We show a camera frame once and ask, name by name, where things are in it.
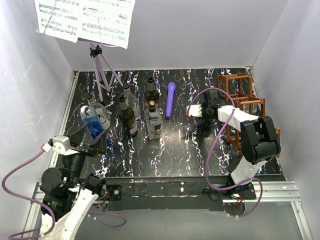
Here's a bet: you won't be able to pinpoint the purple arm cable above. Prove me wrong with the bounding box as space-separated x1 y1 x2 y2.
1 147 128 240
187 87 263 218

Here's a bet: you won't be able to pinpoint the dark bottle brown label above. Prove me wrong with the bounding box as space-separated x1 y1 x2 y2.
118 94 138 137

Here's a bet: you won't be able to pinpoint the lilac music stand tripod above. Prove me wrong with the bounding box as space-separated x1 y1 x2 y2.
78 38 124 103

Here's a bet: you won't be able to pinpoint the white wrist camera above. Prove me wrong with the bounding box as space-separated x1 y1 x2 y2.
186 104 203 118
40 135 77 156

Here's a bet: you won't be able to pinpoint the clear glass bottle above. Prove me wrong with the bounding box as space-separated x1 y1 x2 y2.
86 93 111 130

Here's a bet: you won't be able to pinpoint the white sheet music pages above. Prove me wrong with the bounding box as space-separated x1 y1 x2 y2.
34 0 136 49

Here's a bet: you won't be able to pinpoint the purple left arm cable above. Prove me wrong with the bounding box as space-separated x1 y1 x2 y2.
1 147 128 240

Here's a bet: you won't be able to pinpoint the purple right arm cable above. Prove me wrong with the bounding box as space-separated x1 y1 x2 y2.
187 87 263 218

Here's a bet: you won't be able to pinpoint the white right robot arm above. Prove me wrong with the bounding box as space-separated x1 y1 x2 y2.
202 87 281 199

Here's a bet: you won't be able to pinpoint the brown wooden wine rack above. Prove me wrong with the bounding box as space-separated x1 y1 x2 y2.
215 72 281 158

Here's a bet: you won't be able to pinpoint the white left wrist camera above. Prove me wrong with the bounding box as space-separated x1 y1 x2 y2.
40 135 77 156

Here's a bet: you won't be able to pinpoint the purple toy microphone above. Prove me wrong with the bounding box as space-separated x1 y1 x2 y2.
165 82 176 119

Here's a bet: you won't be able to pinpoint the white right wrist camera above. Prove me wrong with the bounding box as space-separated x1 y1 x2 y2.
186 104 203 118

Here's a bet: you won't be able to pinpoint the dark wine bottle silver cap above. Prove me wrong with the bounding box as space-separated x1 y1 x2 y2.
143 77 160 109

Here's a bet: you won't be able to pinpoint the blue box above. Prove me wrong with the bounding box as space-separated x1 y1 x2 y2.
80 105 107 139

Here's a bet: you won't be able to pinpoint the clear bottle gold cap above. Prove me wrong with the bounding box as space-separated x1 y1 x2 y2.
144 100 161 140

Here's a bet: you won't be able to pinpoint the clear plastic bottle blue label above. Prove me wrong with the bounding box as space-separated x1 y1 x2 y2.
122 83 141 120

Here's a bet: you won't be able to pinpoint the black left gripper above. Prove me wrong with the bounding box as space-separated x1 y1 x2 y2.
64 124 107 187

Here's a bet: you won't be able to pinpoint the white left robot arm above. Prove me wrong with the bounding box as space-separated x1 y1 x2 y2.
40 126 107 240

